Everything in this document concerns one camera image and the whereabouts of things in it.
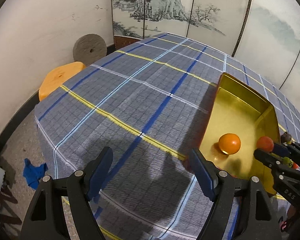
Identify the red orange tomato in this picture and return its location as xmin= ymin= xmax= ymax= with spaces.
xmin=257 ymin=136 xmax=274 ymax=152

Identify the smooth orange persimmon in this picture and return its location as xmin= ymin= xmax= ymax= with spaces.
xmin=218 ymin=133 xmax=241 ymax=155

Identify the red gold toffee tin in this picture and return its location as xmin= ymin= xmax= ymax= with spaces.
xmin=191 ymin=73 xmax=280 ymax=195

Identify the green tomato back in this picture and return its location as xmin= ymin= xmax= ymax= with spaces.
xmin=283 ymin=157 xmax=292 ymax=167

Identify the small red tomato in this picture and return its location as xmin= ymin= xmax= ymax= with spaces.
xmin=292 ymin=163 xmax=298 ymax=170

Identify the right hand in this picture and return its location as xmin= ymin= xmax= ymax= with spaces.
xmin=280 ymin=205 xmax=300 ymax=239

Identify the dark passion fruit back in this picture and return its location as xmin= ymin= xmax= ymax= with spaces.
xmin=280 ymin=132 xmax=292 ymax=144

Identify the blue cloth on floor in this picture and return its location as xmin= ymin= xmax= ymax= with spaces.
xmin=23 ymin=158 xmax=48 ymax=190

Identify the painted folding screen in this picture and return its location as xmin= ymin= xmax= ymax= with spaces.
xmin=112 ymin=0 xmax=300 ymax=111

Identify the plaid blue tablecloth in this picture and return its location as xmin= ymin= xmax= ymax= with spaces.
xmin=35 ymin=33 xmax=300 ymax=239

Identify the orange wooden stool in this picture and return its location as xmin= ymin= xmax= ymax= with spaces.
xmin=38 ymin=61 xmax=86 ymax=101

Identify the grey millstone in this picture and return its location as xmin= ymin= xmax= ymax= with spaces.
xmin=73 ymin=34 xmax=107 ymax=66

